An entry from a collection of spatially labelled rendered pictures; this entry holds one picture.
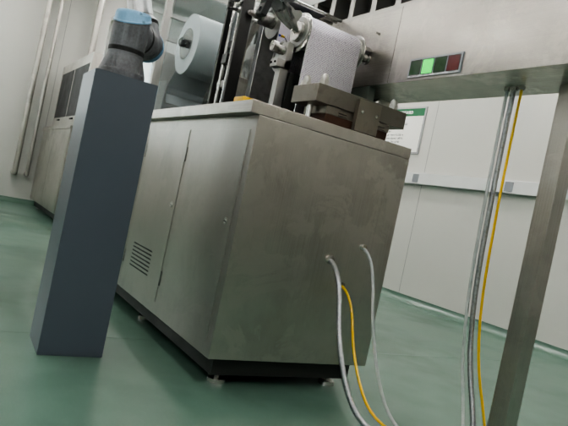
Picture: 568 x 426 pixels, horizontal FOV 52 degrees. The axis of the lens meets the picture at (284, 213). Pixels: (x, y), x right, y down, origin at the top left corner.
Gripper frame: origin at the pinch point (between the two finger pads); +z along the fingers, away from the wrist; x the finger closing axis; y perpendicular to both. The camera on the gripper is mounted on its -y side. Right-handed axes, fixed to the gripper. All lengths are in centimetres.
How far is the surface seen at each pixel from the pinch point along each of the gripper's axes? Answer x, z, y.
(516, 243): 88, 242, 132
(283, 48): 3.8, 4.1, -5.2
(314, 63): -4.3, 13.7, -2.0
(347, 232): -30, 60, -39
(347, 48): -4.4, 17.4, 14.2
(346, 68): -4.4, 23.1, 9.3
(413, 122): 223, 181, 203
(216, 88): 39.8, 7.9, -21.4
